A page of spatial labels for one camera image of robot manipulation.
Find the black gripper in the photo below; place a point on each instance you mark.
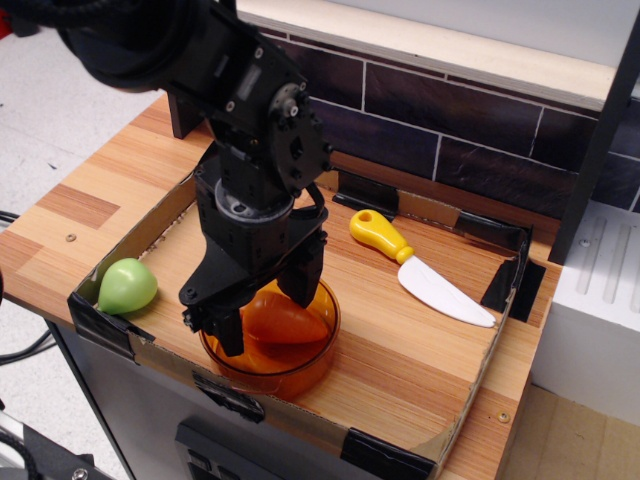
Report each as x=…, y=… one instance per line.
x=244, y=254

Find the orange plastic toy carrot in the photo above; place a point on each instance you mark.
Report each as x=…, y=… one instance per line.
x=274, y=318

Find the orange transparent plastic pot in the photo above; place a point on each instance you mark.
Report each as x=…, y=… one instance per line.
x=281, y=370

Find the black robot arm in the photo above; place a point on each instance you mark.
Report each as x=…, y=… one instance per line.
x=260, y=210

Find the cardboard fence with black tape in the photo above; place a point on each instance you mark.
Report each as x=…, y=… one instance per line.
x=401, y=383

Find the green plastic toy pear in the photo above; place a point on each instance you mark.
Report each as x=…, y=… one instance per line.
x=127, y=286

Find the dark brick pattern backsplash panel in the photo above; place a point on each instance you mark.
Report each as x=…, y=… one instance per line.
x=450, y=110

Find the white ribbed sink block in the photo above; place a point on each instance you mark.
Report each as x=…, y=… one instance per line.
x=589, y=349

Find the yellow handled toy knife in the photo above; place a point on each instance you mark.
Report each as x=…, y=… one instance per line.
x=372, y=229

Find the black vertical post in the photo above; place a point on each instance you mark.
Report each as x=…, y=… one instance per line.
x=575, y=199

